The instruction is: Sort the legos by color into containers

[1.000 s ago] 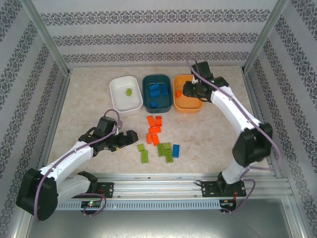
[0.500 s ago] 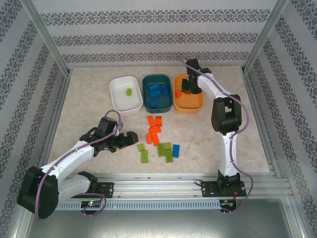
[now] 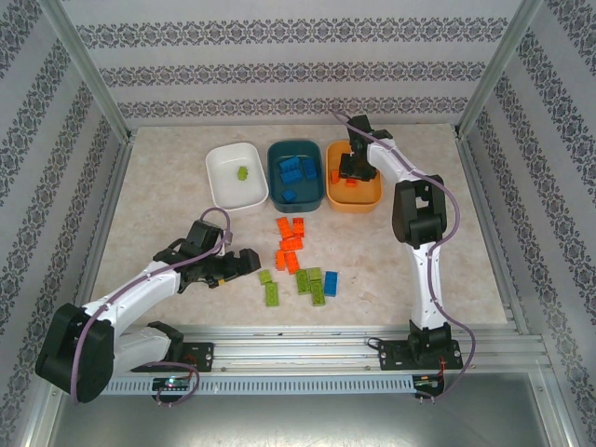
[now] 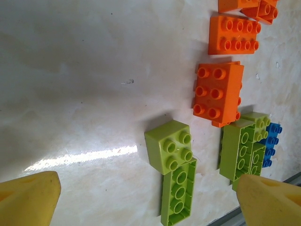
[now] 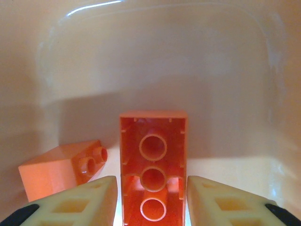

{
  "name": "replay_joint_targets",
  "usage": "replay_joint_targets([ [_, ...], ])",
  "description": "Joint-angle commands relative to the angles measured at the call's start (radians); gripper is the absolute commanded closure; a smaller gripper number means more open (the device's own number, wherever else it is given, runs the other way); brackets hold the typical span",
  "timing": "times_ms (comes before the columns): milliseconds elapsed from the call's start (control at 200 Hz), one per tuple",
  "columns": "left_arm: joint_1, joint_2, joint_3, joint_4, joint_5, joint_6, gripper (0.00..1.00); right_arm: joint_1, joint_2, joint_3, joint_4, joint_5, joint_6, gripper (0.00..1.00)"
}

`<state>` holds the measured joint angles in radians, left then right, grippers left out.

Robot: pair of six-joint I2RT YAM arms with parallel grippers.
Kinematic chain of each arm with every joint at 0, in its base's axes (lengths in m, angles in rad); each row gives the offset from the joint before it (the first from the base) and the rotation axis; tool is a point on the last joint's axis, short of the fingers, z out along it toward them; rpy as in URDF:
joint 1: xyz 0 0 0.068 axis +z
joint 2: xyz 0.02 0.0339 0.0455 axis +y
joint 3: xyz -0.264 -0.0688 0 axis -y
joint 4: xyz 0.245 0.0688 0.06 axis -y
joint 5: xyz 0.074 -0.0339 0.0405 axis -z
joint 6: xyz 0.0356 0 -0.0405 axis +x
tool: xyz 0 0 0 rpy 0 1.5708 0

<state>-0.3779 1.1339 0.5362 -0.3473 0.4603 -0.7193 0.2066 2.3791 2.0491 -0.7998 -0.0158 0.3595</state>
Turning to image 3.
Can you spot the small green lego brick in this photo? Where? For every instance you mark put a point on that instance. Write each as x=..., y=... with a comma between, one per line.
x=315, y=274
x=242, y=173
x=266, y=277

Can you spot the small blue lego brick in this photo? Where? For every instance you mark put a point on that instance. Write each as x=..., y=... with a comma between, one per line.
x=289, y=196

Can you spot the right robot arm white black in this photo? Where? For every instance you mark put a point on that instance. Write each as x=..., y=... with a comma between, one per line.
x=426, y=288

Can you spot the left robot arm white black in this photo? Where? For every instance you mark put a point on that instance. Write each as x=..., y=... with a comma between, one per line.
x=139, y=295

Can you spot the orange plastic container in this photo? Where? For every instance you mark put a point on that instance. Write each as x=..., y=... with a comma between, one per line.
x=354, y=198

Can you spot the dark teal plastic container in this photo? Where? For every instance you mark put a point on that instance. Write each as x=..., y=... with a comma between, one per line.
x=307, y=193

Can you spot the white plastic container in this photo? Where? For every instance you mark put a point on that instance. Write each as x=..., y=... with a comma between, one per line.
x=228, y=195

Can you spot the small circuit board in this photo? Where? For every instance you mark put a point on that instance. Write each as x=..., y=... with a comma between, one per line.
x=173, y=383
x=426, y=382

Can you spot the grey metal sheet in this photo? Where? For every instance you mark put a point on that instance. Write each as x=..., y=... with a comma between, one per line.
x=302, y=423

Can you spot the aluminium base rail beam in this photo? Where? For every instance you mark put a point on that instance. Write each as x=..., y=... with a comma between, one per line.
x=302, y=356

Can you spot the aluminium frame side rail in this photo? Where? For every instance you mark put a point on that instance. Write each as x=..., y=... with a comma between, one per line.
x=113, y=186
x=492, y=233

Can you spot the aluminium frame post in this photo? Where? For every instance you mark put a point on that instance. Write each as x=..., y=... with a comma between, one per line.
x=500, y=70
x=84, y=70

